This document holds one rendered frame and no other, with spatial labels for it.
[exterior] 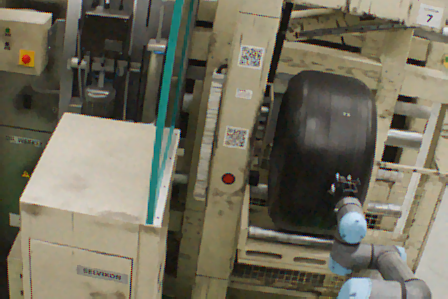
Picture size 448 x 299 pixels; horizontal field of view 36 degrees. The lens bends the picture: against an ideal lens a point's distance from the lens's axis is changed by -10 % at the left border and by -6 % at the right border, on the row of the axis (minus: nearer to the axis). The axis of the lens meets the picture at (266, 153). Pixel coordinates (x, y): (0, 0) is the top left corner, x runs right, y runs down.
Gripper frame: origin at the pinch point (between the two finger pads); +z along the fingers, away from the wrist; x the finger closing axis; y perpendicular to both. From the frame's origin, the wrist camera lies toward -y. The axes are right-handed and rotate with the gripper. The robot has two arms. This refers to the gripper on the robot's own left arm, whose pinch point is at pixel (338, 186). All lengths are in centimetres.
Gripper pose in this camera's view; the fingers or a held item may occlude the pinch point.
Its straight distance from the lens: 233.0
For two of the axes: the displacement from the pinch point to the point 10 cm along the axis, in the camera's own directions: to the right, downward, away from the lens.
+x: -9.8, -1.5, -0.8
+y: 1.7, -9.2, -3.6
